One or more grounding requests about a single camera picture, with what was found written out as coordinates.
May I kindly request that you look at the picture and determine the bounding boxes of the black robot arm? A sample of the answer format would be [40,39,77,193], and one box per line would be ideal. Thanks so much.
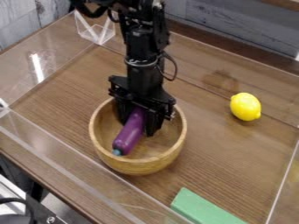
[69,0,175,136]

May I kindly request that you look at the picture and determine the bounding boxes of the purple toy eggplant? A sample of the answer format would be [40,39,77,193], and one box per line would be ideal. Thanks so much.
[112,108,145,156]

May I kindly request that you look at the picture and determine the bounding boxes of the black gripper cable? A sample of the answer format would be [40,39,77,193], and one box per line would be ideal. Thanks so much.
[155,52,179,82]

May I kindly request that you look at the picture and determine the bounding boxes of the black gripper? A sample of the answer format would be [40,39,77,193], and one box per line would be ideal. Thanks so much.
[108,62,176,137]

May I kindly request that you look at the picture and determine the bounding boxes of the clear acrylic enclosure wall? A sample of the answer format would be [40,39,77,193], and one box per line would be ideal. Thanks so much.
[0,16,299,224]

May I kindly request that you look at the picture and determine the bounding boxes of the brown wooden bowl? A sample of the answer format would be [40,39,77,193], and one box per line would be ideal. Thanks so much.
[88,98,188,176]

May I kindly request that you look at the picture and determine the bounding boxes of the green block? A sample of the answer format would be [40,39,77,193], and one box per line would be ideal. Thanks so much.
[171,187,247,224]

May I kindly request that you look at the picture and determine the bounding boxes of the yellow toy lemon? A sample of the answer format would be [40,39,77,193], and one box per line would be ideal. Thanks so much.
[230,93,262,122]

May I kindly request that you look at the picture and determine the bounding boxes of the clear acrylic corner bracket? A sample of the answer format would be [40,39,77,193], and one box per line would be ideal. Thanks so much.
[73,10,116,46]

